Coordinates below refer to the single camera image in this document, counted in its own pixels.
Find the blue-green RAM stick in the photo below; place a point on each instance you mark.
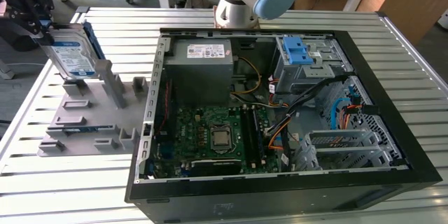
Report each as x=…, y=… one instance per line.
x=80, y=129

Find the black PC case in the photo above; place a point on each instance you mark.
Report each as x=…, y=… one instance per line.
x=244, y=197

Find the green motherboard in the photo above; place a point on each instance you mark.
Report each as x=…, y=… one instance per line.
x=196, y=119

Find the grey white stand foot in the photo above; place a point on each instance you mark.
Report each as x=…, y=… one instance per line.
x=6, y=72

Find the hard disk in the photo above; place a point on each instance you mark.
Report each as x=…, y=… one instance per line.
x=73, y=56

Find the blue plastic bay latch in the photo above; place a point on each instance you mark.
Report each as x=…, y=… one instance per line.
x=297, y=48

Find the black graphics card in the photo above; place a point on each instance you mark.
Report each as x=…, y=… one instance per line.
x=214, y=167

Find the silver CPU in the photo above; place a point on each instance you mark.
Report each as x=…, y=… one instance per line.
x=220, y=139

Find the grey power supply unit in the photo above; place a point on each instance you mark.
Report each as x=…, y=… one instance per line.
x=198, y=82

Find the dark RAM stick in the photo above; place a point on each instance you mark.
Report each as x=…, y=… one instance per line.
x=258, y=137

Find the metal disk bay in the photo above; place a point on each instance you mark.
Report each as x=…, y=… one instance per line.
x=349, y=153

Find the black RAM slot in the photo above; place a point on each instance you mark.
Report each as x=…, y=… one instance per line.
x=249, y=134

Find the grey parts rack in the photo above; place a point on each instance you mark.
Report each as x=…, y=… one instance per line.
x=90, y=113

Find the metal optical drive cage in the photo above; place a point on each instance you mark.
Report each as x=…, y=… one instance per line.
x=314, y=72

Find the CPU socket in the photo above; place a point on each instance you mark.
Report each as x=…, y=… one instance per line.
x=221, y=128

